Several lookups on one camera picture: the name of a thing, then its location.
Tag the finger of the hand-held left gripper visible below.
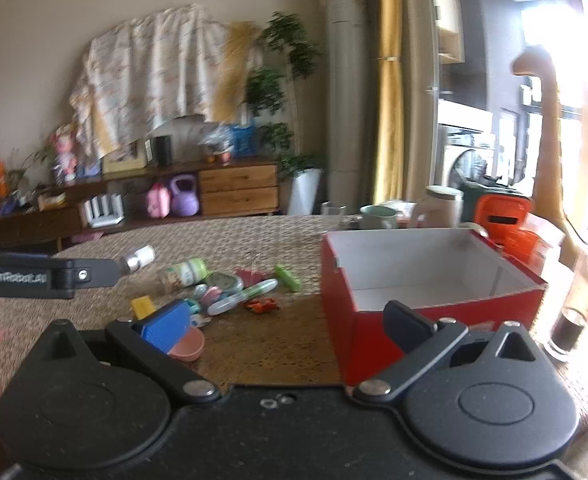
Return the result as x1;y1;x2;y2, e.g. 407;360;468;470
0;253;126;301

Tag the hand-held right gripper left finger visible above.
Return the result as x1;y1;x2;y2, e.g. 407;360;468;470
24;300;221;405

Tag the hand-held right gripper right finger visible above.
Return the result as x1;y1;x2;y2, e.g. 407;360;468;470
352;300;542;402

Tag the small yellow box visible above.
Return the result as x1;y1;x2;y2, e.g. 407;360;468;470
130;296;158;320

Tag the pink bowl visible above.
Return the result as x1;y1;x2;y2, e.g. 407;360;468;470
168;325;206;362

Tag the pink and blue toy figure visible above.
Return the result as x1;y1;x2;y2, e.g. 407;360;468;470
189;284;223;312

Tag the small bottle with green cap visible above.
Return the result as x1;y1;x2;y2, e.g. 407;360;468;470
156;257;210;296

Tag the small white vial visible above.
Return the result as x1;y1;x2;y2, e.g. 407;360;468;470
124;245;156;273

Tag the red cardboard box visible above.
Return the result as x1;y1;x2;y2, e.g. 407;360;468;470
321;227;549;388

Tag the grey-green oval case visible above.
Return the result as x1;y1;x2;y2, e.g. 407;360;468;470
209;271;245;293

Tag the white and green tube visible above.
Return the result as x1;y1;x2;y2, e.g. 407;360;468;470
208;280;279;316

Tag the orange crab toy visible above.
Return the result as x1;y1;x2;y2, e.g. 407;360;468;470
244;297;280;315

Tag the pink binder clip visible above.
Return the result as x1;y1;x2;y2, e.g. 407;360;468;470
234;254;275;287

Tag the green lip balm tube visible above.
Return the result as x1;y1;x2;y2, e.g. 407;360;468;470
274;265;303;292

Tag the flat yellow box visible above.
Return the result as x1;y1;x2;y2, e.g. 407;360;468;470
37;191;68;211

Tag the small potted plant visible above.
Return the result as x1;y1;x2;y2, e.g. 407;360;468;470
4;145;55;197

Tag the white router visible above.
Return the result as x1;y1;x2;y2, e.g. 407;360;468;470
83;194;125;226

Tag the green mug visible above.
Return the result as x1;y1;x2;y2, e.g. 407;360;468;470
359;204;399;230

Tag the pink and white bag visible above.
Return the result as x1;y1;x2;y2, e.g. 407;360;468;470
379;199;421;229

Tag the beige round object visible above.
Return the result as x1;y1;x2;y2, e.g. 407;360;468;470
456;222;490;239

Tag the pink toy case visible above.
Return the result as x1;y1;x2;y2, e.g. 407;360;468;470
146;182;171;219

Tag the white jar with lid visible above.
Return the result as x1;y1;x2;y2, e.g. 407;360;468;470
409;185;464;230

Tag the purple kettlebell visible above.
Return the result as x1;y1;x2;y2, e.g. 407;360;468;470
170;174;200;217

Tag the pink doll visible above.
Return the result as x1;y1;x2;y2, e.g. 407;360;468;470
50;125;80;184

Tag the clear glass tumbler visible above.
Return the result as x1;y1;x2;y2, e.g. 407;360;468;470
320;201;348;229

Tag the wooden media cabinet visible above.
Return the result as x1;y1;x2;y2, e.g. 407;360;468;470
0;157;281;252

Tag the orange container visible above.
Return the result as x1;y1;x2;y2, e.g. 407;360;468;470
474;194;533;256

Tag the orange packet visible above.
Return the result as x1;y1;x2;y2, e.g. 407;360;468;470
505;214;567;272

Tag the glass of dark drink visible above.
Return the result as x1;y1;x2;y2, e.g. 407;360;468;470
544;255;588;364

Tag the dark container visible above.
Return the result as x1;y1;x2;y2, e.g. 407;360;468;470
461;179;525;202

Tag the black speaker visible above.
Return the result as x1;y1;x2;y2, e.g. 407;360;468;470
154;135;174;167

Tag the washing machine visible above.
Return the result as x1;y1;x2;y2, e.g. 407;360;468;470
436;122;496;192

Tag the clear plastic bag with fruit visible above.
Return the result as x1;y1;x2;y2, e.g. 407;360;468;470
199;125;235;164

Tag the blue bag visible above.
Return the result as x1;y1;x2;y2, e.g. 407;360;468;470
230;122;258;157

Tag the yellow curtain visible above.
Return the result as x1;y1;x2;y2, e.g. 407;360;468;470
374;0;407;202

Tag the white standing air conditioner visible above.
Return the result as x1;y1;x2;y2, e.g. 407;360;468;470
320;0;376;217

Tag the brown long-necked figure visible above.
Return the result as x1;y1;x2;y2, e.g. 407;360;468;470
511;45;588;272

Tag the printed cloth cover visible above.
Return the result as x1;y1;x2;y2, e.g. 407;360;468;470
69;4;266;158

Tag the potted tree in white pot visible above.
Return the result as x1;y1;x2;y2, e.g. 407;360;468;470
244;11;326;217

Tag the picture frame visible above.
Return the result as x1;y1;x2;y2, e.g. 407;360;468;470
102;141;149;175

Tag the wall cabinet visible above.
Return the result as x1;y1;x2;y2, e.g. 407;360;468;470
428;0;466;66

